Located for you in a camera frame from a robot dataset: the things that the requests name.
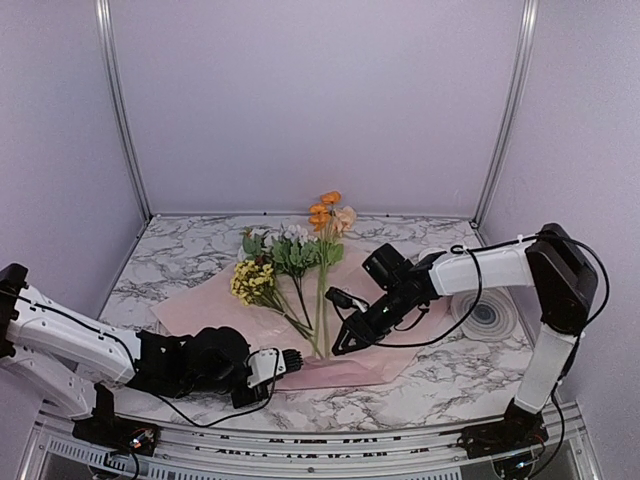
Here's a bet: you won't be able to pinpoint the aluminium frame right post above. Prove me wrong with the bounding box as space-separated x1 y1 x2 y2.
472 0 539 229

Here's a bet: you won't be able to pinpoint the aluminium front rail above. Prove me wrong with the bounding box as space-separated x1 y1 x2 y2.
17 403 602 479

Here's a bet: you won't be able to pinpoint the pink wrapping paper sheet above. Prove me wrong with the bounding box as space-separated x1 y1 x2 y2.
149 239 451 391

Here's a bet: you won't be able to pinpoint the grey swirl ceramic plate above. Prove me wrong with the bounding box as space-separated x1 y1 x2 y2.
461 288 517 342

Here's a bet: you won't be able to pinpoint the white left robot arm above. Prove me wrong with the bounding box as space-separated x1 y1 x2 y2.
1 263 286 415

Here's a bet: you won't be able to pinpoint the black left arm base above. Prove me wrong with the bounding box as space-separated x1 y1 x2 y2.
72 384 160 456

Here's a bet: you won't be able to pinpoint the white flower bunch green leaves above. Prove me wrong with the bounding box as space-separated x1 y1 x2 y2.
238 225 318 333

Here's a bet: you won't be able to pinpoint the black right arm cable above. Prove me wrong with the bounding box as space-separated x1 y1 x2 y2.
369 234 611 349

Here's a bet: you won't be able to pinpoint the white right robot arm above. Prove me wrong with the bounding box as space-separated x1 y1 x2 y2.
325 223 608 448

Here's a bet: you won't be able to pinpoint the yellow small flower bunch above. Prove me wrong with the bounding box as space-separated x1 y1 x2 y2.
230 260 312 341

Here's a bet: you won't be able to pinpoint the orange flower stem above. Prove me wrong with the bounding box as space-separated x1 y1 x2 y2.
309 190 342 358

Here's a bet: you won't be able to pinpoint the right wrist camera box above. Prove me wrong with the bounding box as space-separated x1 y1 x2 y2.
362 243 413 291

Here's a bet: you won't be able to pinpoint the peach flower long green stem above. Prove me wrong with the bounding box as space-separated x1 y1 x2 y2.
322 205 357 358

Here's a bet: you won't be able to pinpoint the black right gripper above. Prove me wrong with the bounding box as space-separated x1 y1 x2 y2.
332 283 419 355

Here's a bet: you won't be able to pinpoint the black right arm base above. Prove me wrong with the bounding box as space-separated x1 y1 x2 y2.
456 400 549 459

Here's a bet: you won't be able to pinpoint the aluminium frame post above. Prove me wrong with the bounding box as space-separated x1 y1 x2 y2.
95 0 153 223
472 0 539 229

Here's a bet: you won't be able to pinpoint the orange bowl white inside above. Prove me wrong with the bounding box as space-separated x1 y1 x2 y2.
418 249 445 262

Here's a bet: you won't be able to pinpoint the aluminium frame left post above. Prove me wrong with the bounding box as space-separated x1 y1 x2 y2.
95 0 153 223

